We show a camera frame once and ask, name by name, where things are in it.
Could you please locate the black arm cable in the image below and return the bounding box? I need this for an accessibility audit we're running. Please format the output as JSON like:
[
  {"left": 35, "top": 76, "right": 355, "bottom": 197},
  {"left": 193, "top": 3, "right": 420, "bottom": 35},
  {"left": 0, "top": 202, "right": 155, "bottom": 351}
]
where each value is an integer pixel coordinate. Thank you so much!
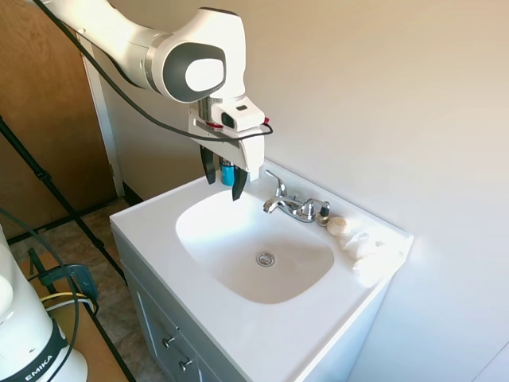
[{"left": 31, "top": 0, "right": 275, "bottom": 141}]

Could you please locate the black camera stand leg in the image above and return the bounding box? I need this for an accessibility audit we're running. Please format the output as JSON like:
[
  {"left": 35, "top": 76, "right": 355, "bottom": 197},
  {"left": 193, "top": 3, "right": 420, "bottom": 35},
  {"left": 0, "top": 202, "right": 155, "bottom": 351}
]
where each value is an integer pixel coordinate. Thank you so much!
[{"left": 0, "top": 115, "right": 128, "bottom": 282}]

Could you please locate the grey vanity cabinet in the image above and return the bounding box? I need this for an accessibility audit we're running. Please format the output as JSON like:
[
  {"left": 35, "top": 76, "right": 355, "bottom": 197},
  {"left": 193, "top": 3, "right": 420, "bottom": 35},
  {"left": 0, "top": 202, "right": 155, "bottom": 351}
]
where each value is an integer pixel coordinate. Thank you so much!
[{"left": 112, "top": 230, "right": 389, "bottom": 382}]

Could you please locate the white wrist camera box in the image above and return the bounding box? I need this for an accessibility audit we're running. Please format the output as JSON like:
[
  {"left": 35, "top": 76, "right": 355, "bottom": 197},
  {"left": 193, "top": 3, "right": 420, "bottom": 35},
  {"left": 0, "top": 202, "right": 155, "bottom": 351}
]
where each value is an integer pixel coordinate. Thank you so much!
[{"left": 210, "top": 97, "right": 266, "bottom": 131}]

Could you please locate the teal jar with black lid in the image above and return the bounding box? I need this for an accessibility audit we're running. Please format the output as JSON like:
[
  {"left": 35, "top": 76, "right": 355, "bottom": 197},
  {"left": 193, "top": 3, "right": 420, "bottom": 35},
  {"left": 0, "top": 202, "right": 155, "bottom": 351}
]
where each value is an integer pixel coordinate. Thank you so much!
[{"left": 220, "top": 157, "right": 238, "bottom": 187}]

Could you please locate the yellow cable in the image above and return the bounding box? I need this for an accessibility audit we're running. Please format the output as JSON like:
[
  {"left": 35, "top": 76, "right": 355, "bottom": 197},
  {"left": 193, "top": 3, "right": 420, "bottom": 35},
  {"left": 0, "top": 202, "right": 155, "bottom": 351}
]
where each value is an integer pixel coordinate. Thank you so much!
[{"left": 41, "top": 292, "right": 99, "bottom": 315}]

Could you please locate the black baseboard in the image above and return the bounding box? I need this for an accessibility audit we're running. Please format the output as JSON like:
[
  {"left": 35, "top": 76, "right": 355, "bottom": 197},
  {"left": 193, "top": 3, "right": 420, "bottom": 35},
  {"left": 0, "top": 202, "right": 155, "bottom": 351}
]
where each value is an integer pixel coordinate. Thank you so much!
[{"left": 121, "top": 181, "right": 145, "bottom": 205}]

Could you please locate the white door frame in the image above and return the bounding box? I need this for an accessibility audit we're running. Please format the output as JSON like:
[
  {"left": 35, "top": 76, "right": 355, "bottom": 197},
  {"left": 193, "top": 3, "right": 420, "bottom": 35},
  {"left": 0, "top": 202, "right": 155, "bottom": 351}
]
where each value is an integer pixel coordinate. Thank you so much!
[{"left": 77, "top": 33, "right": 126, "bottom": 198}]

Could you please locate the round beige soap bar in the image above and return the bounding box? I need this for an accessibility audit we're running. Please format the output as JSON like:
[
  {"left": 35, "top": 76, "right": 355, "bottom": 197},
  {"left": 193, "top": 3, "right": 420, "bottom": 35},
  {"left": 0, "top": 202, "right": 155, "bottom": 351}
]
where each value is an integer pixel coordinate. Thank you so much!
[{"left": 326, "top": 216, "right": 352, "bottom": 236}]

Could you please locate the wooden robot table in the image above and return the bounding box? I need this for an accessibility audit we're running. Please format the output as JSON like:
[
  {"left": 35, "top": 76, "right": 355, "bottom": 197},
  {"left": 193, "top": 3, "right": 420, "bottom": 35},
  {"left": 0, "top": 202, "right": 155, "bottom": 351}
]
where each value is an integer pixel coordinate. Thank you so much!
[{"left": 27, "top": 278, "right": 136, "bottom": 382}]

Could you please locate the chrome faucet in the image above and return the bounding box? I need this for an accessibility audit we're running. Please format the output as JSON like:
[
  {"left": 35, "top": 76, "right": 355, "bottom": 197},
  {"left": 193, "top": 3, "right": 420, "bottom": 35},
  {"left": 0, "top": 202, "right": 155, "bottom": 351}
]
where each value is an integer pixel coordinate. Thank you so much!
[{"left": 262, "top": 170, "right": 331, "bottom": 224}]

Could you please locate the brown wooden door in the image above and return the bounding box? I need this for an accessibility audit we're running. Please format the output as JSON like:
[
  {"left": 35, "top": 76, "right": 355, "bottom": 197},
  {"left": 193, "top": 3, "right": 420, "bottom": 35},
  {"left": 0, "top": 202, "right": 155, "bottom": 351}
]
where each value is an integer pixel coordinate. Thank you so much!
[{"left": 0, "top": 0, "right": 116, "bottom": 240}]

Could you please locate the black base cable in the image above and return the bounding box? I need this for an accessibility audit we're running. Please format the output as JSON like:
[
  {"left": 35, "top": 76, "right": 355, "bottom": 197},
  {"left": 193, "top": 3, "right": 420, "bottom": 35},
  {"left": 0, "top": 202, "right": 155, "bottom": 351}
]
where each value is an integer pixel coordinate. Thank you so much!
[{"left": 0, "top": 206, "right": 80, "bottom": 355}]

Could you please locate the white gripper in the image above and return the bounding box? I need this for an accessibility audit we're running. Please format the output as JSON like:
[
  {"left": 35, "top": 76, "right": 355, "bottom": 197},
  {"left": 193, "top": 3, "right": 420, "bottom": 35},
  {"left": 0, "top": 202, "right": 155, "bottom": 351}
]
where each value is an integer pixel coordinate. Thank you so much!
[{"left": 188, "top": 107, "right": 264, "bottom": 203}]

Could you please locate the white sink vanity top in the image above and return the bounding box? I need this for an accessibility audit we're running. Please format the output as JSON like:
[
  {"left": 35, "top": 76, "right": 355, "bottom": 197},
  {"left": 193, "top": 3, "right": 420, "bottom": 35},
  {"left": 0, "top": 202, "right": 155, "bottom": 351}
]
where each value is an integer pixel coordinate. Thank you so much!
[{"left": 109, "top": 158, "right": 414, "bottom": 369}]

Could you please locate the white tissue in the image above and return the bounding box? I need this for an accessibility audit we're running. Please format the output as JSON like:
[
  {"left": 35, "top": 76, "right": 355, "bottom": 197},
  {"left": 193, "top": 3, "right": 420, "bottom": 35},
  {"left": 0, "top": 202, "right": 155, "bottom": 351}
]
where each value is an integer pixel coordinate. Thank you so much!
[{"left": 340, "top": 228, "right": 398, "bottom": 276}]

